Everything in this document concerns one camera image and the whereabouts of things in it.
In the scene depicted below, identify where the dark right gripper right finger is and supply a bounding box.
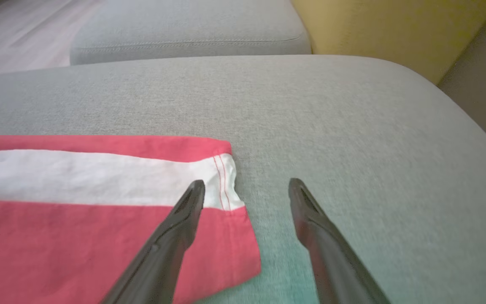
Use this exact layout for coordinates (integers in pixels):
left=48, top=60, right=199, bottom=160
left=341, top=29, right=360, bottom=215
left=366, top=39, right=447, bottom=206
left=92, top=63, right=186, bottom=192
left=289, top=178, right=392, bottom=304

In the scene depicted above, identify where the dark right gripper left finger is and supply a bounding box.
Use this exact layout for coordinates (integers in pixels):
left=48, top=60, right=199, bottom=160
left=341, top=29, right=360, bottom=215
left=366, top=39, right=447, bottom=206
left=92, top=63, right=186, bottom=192
left=100, top=180, right=206, bottom=304

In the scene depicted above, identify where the red white basketball jersey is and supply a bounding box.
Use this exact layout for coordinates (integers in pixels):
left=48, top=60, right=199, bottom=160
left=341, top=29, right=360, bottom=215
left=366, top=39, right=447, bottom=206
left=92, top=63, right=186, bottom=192
left=0, top=135, right=262, bottom=304

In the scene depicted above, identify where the yellow sofa backrest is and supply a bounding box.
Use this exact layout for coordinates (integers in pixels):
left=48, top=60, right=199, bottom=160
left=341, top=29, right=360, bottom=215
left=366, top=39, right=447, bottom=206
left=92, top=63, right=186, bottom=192
left=291, top=0, right=486, bottom=85

